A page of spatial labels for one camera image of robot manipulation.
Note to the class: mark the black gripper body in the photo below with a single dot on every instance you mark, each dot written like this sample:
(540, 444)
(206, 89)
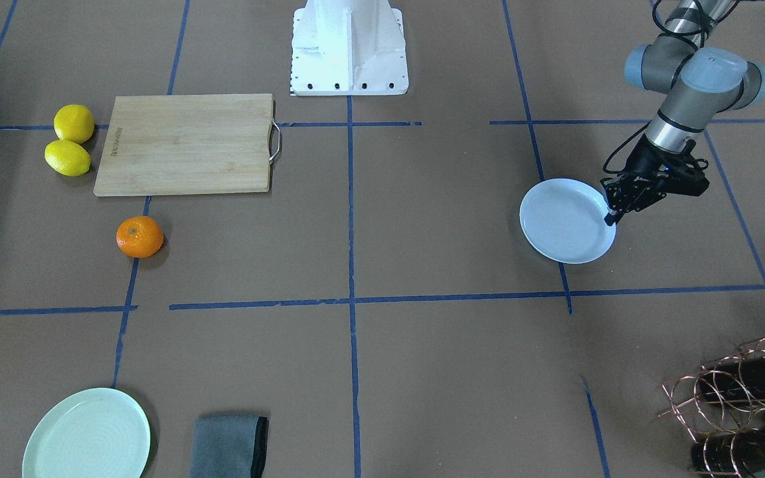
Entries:
(642, 161)

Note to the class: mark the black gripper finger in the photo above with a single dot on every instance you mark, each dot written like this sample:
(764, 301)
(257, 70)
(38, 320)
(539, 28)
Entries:
(613, 217)
(638, 204)

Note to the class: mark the pale blue plate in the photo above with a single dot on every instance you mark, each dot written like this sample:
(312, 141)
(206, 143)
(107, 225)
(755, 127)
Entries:
(563, 220)

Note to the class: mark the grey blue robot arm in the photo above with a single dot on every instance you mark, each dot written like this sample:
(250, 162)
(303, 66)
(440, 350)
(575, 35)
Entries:
(699, 81)

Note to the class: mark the pale green plate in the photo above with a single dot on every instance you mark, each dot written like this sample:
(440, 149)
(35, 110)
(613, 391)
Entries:
(99, 432)

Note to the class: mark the upper dark wine bottle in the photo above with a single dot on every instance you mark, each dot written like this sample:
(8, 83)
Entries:
(740, 382)

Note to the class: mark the dark wine bottle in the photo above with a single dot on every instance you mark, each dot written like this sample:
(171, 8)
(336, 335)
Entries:
(731, 455)
(740, 382)

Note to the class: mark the lower dark wine bottle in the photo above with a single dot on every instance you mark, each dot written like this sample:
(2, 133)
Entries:
(731, 455)

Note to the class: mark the folded grey cloth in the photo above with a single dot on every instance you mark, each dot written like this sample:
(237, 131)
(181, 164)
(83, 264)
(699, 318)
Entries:
(229, 445)

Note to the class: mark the bamboo cutting board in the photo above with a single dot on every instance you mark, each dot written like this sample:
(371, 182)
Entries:
(171, 145)

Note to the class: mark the orange mandarin fruit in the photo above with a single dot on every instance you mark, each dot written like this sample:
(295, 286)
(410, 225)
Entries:
(139, 237)

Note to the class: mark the upper yellow lemon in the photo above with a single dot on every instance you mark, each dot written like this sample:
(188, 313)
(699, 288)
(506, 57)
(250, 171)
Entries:
(74, 123)

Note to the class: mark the yellow lemon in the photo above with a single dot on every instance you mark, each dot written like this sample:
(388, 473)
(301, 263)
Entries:
(67, 158)
(74, 123)

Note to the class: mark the lower yellow lemon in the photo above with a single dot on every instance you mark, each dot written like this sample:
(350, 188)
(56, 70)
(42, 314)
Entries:
(67, 158)

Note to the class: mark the copper wire bottle rack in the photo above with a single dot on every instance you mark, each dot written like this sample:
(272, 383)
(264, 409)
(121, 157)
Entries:
(722, 408)

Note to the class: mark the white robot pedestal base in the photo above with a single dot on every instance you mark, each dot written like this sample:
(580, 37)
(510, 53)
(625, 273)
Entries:
(348, 48)

